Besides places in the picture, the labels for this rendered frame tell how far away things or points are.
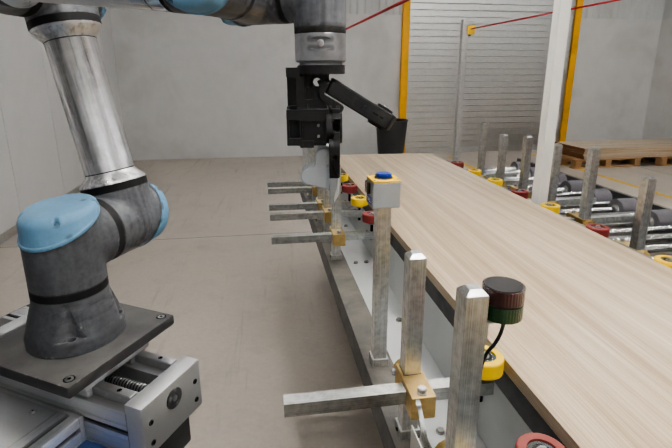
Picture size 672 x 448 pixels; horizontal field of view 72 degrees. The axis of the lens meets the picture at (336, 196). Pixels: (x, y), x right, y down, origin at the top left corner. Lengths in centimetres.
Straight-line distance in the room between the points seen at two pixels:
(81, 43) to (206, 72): 736
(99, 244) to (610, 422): 90
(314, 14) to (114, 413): 66
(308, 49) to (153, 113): 781
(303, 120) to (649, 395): 80
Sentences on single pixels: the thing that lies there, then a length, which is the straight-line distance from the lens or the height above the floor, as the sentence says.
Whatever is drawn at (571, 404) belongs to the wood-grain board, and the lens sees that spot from 100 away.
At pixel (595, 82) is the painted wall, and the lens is 1032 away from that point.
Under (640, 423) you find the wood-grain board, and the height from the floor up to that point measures 90.
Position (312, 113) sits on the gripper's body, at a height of 141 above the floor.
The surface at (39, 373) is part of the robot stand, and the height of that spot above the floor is 104.
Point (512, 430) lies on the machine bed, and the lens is 114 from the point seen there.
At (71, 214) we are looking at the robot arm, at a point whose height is 126.
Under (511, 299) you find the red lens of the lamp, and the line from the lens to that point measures 71.
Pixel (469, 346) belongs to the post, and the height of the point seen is 109.
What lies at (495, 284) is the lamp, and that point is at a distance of 72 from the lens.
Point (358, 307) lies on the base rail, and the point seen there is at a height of 70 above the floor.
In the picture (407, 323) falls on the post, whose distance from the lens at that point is 98.
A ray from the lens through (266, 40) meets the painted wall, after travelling 823.
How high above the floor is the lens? 147
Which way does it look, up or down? 15 degrees down
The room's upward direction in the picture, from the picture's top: straight up
